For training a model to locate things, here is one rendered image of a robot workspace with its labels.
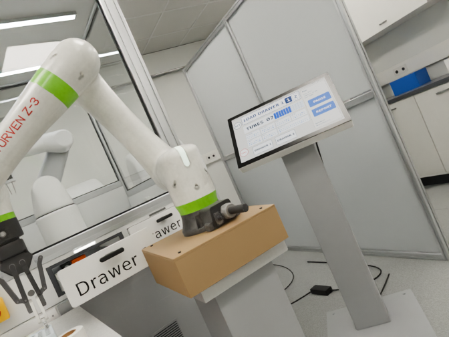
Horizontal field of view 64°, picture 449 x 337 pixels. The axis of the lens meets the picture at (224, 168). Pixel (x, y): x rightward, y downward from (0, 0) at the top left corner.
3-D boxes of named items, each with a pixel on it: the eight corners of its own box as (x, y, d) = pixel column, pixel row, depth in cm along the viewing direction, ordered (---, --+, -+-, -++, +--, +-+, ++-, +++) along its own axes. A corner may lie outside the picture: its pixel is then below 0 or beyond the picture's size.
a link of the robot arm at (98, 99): (192, 173, 131) (81, 61, 121) (206, 169, 116) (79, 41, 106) (168, 199, 127) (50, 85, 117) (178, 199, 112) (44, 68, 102)
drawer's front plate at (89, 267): (163, 257, 115) (149, 226, 115) (73, 309, 100) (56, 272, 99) (161, 257, 117) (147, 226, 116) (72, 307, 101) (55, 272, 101)
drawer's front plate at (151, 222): (198, 222, 159) (188, 199, 159) (139, 253, 143) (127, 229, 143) (196, 222, 161) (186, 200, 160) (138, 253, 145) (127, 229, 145)
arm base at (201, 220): (265, 208, 97) (256, 188, 97) (225, 233, 88) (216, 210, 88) (212, 216, 118) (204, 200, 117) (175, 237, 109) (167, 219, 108)
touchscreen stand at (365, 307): (446, 355, 138) (339, 109, 135) (332, 381, 150) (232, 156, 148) (412, 293, 186) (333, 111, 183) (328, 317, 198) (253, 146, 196)
